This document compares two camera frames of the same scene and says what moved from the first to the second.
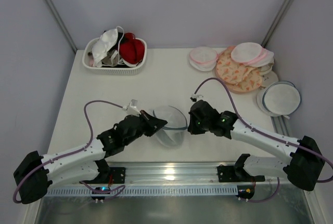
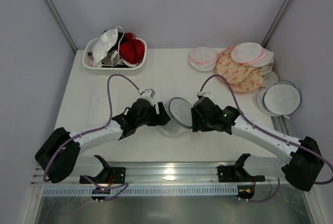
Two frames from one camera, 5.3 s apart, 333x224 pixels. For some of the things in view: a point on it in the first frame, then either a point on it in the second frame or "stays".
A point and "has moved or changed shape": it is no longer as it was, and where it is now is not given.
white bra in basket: (104, 43) stays
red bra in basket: (132, 50) stays
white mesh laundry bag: (173, 133) has moved or changed shape
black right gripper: (199, 117) stays
